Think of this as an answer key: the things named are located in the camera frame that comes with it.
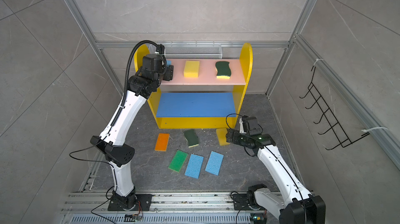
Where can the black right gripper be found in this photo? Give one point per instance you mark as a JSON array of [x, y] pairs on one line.
[[230, 135]]

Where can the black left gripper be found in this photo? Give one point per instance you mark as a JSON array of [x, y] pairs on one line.
[[167, 73]]

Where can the yellow sponge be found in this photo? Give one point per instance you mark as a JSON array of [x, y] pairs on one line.
[[221, 135], [191, 69]]

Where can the green scouring sponge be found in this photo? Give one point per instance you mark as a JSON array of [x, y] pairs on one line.
[[223, 70], [191, 138]]

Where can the bright green sponge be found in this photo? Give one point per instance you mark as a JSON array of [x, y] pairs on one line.
[[178, 161]]

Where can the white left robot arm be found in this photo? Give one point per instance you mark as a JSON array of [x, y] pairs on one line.
[[111, 142]]

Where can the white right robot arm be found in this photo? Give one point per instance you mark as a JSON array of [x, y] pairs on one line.
[[296, 204]]

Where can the pink upper shelf board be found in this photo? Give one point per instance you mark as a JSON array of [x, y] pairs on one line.
[[207, 73]]

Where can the orange sponge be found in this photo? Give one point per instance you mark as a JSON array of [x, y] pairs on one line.
[[162, 142]]

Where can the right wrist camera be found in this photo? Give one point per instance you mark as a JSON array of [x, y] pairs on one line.
[[241, 125]]

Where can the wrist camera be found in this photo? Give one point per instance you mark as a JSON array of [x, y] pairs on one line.
[[241, 125], [160, 49]]

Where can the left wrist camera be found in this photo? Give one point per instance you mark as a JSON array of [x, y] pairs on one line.
[[160, 49]]

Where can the aluminium frame profile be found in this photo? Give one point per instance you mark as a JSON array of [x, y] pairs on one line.
[[83, 25]]

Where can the black wire hook rack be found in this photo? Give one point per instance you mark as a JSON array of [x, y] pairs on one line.
[[327, 115]]

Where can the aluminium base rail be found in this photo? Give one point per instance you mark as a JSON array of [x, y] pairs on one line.
[[176, 208]]

